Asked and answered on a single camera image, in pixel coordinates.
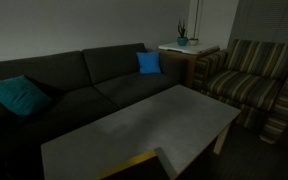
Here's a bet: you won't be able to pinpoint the wooden side table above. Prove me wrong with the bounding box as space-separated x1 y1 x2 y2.
157 48 220 90

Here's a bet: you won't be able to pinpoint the striped armchair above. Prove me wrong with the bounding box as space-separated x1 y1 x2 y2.
193 38 288 145

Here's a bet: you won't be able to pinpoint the small white pot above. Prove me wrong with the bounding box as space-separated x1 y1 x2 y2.
188 37 200 47

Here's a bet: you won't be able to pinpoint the teal throw pillow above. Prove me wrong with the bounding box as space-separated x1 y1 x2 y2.
0 75 53 118

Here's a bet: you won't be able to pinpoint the dark grey fabric sofa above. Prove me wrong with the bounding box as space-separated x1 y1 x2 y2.
0 42 189 180

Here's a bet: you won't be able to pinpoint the teal pot with plant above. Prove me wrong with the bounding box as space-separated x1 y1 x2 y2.
176 19 189 47

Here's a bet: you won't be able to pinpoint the bright blue throw pillow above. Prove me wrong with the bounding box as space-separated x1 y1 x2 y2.
135 50 162 75

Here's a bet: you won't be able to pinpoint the window blinds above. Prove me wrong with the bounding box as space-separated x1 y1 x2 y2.
228 0 288 51

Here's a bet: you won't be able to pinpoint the grey coffee table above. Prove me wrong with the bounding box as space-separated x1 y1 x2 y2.
40 83 242 180

